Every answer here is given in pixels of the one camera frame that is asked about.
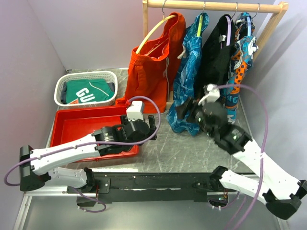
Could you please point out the light blue hanger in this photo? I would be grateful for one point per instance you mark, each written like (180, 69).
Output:
(243, 25)

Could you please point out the wooden clothes rack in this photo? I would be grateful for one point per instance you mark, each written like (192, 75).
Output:
(277, 12)

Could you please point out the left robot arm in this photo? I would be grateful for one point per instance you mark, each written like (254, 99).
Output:
(39, 166)

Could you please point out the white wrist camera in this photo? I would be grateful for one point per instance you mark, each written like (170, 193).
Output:
(211, 94)
(135, 111)

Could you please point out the green folded shirt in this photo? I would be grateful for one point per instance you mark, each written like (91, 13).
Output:
(87, 91)

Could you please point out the red plastic tray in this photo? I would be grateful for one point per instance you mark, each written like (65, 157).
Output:
(70, 125)

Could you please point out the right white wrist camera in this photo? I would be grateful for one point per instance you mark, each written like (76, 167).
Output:
(211, 94)

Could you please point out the yellow hanger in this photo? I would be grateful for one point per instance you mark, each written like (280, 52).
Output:
(152, 31)

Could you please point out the white plastic basket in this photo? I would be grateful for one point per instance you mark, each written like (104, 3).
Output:
(108, 76)

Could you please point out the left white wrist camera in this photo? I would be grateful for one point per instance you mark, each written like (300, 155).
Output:
(135, 111)

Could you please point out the green hanger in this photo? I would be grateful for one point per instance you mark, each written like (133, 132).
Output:
(201, 21)

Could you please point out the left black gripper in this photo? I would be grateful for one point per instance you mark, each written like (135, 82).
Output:
(151, 122)

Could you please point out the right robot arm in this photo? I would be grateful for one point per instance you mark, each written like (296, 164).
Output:
(280, 192)

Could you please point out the orange blue patterned shorts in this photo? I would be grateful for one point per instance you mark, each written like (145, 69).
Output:
(241, 61)

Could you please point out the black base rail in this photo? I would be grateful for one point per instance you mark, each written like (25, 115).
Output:
(112, 187)

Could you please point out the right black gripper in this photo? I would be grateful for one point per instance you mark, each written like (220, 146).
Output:
(182, 109)

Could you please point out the purple hanger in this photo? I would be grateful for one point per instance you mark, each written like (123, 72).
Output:
(230, 30)

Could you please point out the black shorts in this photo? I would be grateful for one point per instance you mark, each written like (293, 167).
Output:
(215, 59)

